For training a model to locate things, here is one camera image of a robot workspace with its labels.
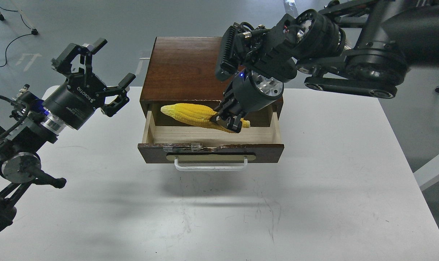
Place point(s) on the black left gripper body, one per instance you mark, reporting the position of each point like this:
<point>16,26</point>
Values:
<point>75,101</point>

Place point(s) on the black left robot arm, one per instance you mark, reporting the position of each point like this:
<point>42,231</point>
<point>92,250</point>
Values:
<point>28,122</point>

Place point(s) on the dark wooden cabinet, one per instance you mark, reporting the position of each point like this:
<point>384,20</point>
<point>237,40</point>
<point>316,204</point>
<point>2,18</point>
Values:
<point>181,69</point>

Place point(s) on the wooden drawer with white handle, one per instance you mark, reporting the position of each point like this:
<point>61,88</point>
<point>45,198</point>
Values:
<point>165,140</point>

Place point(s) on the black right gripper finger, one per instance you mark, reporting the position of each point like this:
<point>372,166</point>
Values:
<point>223,106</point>
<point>232,122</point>

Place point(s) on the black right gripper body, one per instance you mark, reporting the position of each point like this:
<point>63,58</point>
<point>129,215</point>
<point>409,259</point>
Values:
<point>250,91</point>

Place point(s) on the yellow corn cob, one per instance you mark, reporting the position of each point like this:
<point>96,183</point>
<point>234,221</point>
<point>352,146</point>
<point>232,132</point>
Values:
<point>193,114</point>

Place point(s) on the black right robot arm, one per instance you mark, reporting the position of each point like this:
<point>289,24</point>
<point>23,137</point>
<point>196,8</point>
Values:
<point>361,47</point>

